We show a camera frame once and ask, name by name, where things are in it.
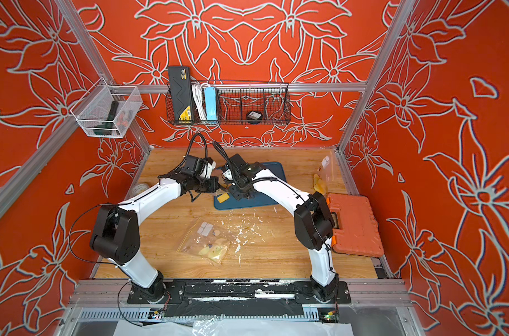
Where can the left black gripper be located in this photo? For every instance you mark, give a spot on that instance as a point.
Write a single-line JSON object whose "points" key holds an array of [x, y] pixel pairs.
{"points": [[213, 180]]}

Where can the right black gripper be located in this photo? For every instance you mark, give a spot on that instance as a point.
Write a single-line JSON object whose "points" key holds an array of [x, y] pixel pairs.
{"points": [[235, 194]]}

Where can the yellow square cookie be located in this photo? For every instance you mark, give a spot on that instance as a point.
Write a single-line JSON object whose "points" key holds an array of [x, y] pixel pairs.
{"points": [[222, 198]]}

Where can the clear bag yellow dog print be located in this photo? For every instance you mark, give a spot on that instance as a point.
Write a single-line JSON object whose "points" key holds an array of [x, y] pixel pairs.
{"points": [[325, 175]]}

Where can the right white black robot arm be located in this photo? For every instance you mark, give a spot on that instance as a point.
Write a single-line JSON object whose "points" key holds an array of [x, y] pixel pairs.
{"points": [[313, 221]]}

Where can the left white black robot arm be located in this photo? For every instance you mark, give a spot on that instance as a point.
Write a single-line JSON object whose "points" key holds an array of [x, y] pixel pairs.
{"points": [[117, 232]]}

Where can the small black round device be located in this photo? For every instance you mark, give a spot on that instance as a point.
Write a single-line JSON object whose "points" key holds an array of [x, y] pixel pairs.
{"points": [[254, 117]]}

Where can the clear tape roll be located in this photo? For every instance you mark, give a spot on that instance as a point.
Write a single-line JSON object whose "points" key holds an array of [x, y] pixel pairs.
{"points": [[139, 188]]}

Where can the light blue box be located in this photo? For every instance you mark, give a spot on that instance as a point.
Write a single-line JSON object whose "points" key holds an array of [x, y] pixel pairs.
{"points": [[210, 96]]}

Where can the black box yellow label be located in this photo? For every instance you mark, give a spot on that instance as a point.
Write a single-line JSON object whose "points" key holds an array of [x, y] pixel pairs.
{"points": [[181, 94]]}

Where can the orange plastic tool case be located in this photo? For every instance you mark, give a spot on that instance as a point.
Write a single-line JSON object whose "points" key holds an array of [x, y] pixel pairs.
{"points": [[357, 231]]}

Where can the black wire wall basket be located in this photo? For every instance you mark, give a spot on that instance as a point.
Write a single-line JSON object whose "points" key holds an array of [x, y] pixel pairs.
{"points": [[237, 98]]}

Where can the dark green tool handle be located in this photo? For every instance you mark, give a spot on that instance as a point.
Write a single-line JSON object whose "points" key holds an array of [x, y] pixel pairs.
{"points": [[106, 127]]}

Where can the clear acrylic wall bin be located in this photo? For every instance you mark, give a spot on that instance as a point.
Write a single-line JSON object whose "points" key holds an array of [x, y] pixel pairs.
{"points": [[93, 107]]}

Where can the black mounting base rail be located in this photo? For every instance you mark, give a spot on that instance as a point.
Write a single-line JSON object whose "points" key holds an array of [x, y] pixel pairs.
{"points": [[180, 290]]}

